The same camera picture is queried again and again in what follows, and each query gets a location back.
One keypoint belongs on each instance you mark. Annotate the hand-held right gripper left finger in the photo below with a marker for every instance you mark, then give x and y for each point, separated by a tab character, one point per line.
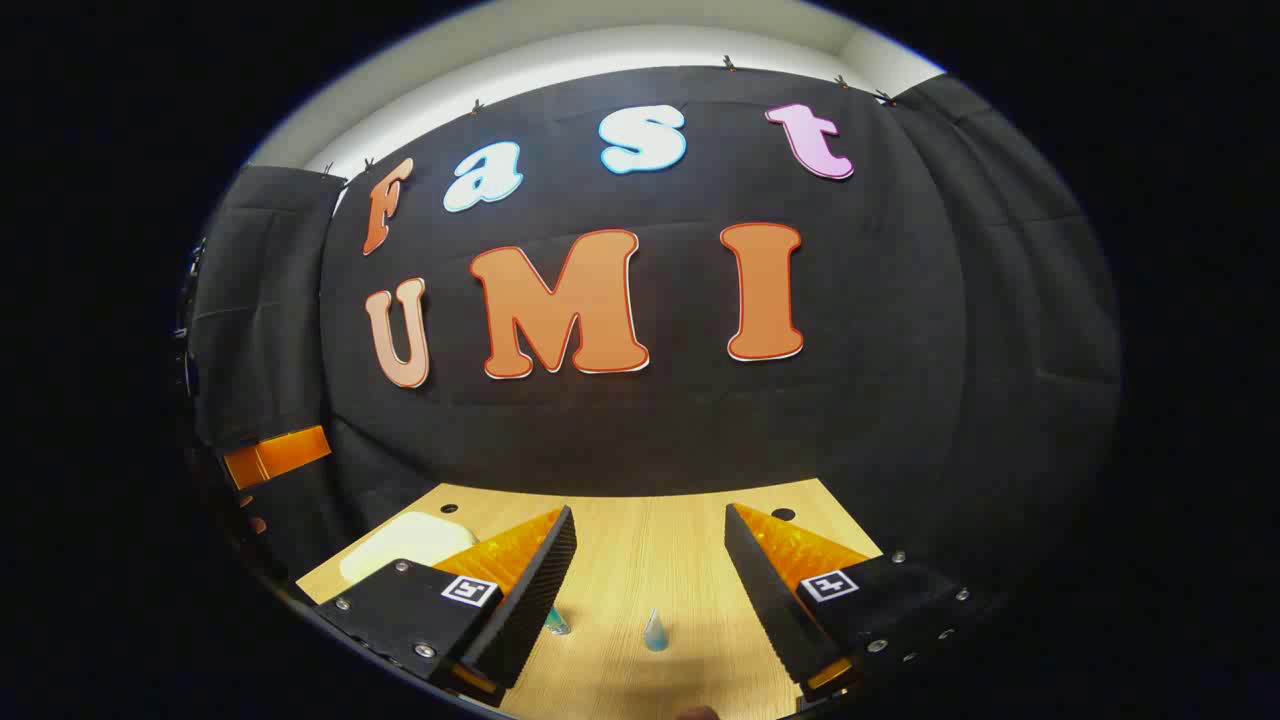
535	600

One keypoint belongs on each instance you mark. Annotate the pale yellow suitcase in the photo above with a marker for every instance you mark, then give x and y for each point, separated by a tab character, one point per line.
400	545

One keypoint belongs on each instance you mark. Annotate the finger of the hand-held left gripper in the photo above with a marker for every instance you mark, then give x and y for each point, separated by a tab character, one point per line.
280	455

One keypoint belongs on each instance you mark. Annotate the blue and white tube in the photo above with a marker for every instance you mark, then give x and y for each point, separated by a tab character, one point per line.
655	633

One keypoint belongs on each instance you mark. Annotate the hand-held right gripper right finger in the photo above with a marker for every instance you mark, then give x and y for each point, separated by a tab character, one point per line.
765	600

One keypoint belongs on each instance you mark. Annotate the blue skin care bottle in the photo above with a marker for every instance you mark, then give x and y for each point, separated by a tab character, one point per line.
557	622

